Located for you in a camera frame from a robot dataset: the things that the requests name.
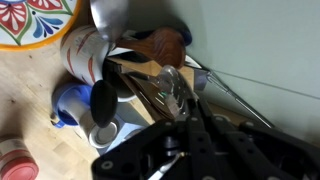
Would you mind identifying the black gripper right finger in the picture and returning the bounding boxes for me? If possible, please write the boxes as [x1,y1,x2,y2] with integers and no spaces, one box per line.
[197,98,320,180]

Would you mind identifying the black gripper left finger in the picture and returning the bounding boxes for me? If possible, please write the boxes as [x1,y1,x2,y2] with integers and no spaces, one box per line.
[91,98,218,180]

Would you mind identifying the metal slotted skimmer spoon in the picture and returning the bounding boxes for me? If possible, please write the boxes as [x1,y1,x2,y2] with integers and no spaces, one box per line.
[106,56,196,121]

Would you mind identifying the silver cylindrical holder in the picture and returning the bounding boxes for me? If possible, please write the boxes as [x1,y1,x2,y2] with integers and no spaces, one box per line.
[79,109,122,150]

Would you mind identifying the wooden spoon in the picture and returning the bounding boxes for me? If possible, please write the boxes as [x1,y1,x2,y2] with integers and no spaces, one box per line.
[115,27,187,70]

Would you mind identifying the white utensil holder red chilies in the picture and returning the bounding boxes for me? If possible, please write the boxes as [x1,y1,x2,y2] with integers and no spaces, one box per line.
[59,24,138,103]

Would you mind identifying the black utensil head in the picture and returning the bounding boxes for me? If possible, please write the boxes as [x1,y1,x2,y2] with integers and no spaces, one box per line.
[90,79,119,129]

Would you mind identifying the blue and white cup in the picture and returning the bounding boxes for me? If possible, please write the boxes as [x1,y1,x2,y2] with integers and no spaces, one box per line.
[50,83,94,129]

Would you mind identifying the silver ladle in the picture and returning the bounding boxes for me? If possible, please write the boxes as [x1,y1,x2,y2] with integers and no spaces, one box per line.
[89,0,131,44]

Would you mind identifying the red-lid spice jar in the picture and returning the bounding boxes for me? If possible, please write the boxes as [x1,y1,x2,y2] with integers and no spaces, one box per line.
[0,138,40,180]

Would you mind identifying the colourful painted plate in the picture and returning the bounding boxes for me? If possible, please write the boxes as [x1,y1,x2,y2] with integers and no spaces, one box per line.
[0,0,83,52]

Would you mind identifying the wire whisk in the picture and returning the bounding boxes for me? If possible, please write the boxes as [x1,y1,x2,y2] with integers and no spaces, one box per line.
[184,63,276,129]

